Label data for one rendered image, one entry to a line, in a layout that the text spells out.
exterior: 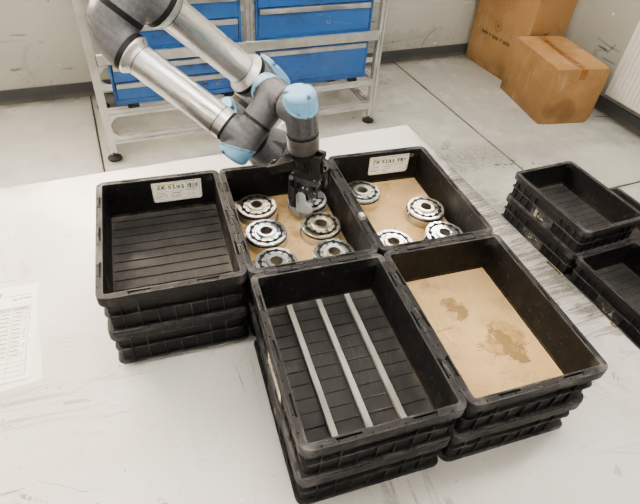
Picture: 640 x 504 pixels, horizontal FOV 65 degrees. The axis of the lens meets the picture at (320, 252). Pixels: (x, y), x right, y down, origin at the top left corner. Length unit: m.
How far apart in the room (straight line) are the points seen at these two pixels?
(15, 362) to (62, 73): 2.83
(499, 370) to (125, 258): 0.88
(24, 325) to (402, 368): 0.89
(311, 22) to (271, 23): 0.24
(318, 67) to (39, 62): 1.80
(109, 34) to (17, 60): 2.65
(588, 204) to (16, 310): 2.06
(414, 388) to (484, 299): 0.31
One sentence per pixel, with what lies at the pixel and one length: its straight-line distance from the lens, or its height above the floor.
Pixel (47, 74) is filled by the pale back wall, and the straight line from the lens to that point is 3.94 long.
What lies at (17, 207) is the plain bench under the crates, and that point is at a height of 0.70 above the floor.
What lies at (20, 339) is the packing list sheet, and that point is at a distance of 1.38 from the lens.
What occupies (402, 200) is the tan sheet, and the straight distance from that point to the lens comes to 1.47.
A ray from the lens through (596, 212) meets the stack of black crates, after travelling 2.34.
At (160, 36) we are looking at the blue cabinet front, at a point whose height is 0.67.
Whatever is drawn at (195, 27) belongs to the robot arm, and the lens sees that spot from 1.36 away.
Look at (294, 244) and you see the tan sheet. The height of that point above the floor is 0.83.
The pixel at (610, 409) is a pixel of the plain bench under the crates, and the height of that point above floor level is 0.70.
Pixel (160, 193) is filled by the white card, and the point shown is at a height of 0.89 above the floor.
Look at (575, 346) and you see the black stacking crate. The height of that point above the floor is 0.91.
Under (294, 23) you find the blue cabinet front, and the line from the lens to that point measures 3.14.
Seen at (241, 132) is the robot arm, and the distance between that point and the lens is 1.21.
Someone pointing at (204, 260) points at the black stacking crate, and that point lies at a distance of 1.25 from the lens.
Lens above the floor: 1.69
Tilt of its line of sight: 43 degrees down
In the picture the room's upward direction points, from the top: 5 degrees clockwise
